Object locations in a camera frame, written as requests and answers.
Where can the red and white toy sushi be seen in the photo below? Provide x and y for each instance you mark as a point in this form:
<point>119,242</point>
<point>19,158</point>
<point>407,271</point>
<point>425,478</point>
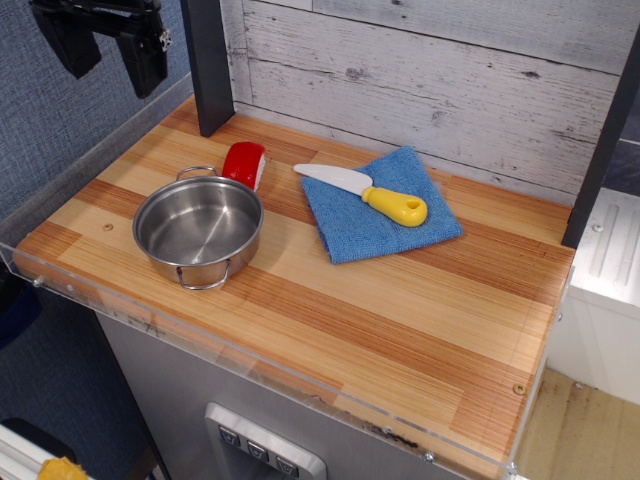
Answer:
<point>245,163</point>

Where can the grey toy fridge cabinet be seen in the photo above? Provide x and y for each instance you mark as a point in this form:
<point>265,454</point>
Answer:
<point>172,388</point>

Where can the white yellow toy knife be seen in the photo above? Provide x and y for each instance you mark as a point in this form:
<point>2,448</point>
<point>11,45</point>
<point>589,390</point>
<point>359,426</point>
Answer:
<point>404,209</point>

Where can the dark grey post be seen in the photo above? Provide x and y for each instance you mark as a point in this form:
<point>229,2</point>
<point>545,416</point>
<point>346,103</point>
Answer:
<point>206,45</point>
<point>605,148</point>

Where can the silver dispenser button panel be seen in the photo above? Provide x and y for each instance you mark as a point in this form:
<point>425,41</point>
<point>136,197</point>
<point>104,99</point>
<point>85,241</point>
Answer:
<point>262,445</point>

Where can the white aluminium side cabinet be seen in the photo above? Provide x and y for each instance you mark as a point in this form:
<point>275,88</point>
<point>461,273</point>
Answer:
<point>596,338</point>

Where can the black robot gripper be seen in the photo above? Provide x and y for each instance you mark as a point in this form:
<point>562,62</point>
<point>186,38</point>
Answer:
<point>69,28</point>

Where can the dark grey right post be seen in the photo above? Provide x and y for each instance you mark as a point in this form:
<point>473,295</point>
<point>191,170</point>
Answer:
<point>605,148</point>

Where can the yellow object bottom left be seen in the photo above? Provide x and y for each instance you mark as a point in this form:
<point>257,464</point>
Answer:
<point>61,469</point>

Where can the blue folded cloth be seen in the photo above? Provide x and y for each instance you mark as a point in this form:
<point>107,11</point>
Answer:
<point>351,230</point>

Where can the dark grey left post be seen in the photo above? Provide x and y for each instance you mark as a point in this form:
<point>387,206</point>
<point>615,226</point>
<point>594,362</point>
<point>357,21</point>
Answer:
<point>206,45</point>

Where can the clear acrylic table guard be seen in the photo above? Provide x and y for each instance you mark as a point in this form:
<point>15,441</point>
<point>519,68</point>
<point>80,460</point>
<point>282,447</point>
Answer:
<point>429,345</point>

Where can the stainless steel pot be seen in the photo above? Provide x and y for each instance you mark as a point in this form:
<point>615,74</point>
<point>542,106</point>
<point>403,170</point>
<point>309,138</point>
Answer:
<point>200,229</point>

